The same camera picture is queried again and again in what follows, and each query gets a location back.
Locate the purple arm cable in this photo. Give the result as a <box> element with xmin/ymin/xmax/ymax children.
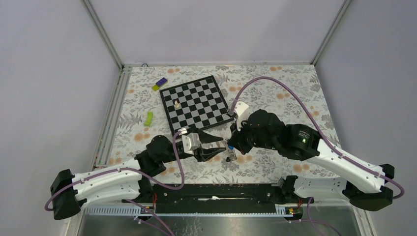
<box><xmin>228</xmin><ymin>76</ymin><xmax>406</xmax><ymax>200</ymax></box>
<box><xmin>44</xmin><ymin>128</ymin><xmax>190</xmax><ymax>212</ymax></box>

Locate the floral table mat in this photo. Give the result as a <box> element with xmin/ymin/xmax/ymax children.
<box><xmin>107</xmin><ymin>65</ymin><xmax>339</xmax><ymax>183</ymax></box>

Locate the purple yellow toy brick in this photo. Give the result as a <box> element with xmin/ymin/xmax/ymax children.
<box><xmin>152</xmin><ymin>77</ymin><xmax>168</xmax><ymax>91</ymax></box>

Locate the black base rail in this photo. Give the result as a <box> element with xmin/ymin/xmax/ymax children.
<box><xmin>134</xmin><ymin>184</ymin><xmax>299</xmax><ymax>214</ymax></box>

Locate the green arch toy block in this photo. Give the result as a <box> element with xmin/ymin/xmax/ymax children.
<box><xmin>144</xmin><ymin>111</ymin><xmax>153</xmax><ymax>127</ymax></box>

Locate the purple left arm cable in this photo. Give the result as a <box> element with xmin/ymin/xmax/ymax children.
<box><xmin>44</xmin><ymin>128</ymin><xmax>190</xmax><ymax>212</ymax></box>

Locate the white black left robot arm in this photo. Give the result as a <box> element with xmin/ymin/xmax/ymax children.
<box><xmin>44</xmin><ymin>128</ymin><xmax>226</xmax><ymax>220</ymax></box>

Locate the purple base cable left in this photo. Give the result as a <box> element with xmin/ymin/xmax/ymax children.
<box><xmin>123</xmin><ymin>199</ymin><xmax>178</xmax><ymax>236</ymax></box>

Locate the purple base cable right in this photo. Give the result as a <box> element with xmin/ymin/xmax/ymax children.
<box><xmin>286</xmin><ymin>199</ymin><xmax>339</xmax><ymax>236</ymax></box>

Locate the black grey chessboard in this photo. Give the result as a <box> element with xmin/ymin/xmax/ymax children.
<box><xmin>160</xmin><ymin>75</ymin><xmax>233</xmax><ymax>135</ymax></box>

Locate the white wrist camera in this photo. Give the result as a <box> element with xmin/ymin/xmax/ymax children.
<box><xmin>181</xmin><ymin>133</ymin><xmax>201</xmax><ymax>154</ymax></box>
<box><xmin>228</xmin><ymin>99</ymin><xmax>250</xmax><ymax>131</ymax></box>

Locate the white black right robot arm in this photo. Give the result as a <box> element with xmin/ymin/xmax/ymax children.
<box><xmin>228</xmin><ymin>108</ymin><xmax>394</xmax><ymax>211</ymax></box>

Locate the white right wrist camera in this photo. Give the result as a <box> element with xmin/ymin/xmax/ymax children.
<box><xmin>228</xmin><ymin>99</ymin><xmax>250</xmax><ymax>131</ymax></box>

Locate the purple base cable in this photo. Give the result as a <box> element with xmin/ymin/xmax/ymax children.
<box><xmin>123</xmin><ymin>199</ymin><xmax>178</xmax><ymax>236</ymax></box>
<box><xmin>286</xmin><ymin>199</ymin><xmax>339</xmax><ymax>236</ymax></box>

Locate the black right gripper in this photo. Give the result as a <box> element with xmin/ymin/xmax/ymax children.
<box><xmin>228</xmin><ymin>116</ymin><xmax>278</xmax><ymax>154</ymax></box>

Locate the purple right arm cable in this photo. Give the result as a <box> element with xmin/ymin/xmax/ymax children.
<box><xmin>228</xmin><ymin>76</ymin><xmax>406</xmax><ymax>200</ymax></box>

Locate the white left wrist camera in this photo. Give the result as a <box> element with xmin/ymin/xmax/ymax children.
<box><xmin>181</xmin><ymin>133</ymin><xmax>201</xmax><ymax>154</ymax></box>

